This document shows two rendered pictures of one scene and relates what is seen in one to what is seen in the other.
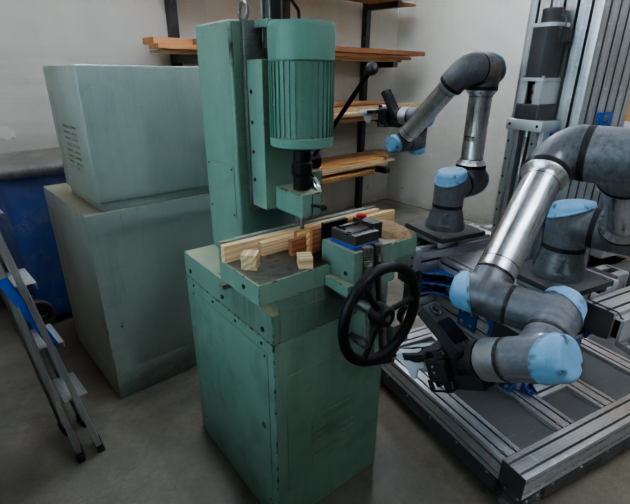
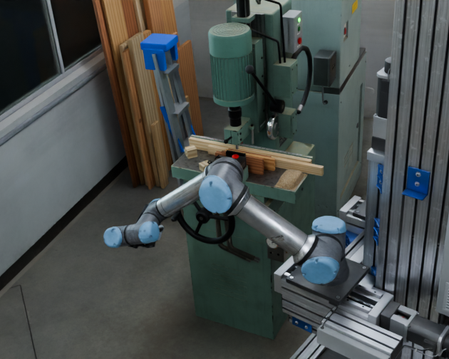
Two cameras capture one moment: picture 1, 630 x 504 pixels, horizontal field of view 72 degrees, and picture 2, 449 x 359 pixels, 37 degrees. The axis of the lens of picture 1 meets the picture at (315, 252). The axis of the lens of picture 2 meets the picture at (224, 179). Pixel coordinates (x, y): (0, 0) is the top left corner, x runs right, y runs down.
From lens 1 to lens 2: 257 cm
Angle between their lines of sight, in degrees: 60
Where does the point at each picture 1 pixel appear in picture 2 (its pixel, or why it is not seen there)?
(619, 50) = (426, 118)
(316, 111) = (221, 85)
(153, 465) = not seen: hidden behind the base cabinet
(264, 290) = (174, 169)
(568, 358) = (108, 236)
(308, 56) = (213, 54)
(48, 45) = not seen: outside the picture
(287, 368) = (192, 220)
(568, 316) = (132, 230)
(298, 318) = not seen: hidden behind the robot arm
